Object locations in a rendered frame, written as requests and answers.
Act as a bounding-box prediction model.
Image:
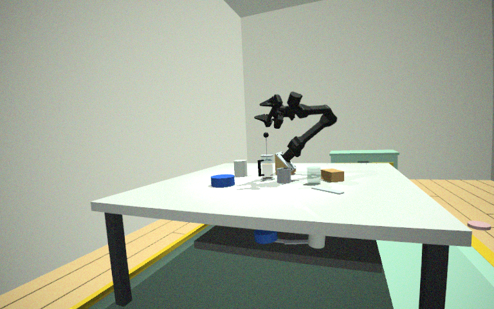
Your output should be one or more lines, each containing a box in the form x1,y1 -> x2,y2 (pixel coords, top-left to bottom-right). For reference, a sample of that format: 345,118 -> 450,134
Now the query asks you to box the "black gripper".
254,94 -> 288,127

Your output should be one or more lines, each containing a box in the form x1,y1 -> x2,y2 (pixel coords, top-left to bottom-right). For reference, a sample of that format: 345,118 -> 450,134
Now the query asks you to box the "blue short cylinder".
211,174 -> 235,187
254,229 -> 278,244

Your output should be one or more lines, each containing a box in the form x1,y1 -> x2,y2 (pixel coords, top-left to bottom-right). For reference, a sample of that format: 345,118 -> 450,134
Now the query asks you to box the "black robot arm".
272,92 -> 337,162

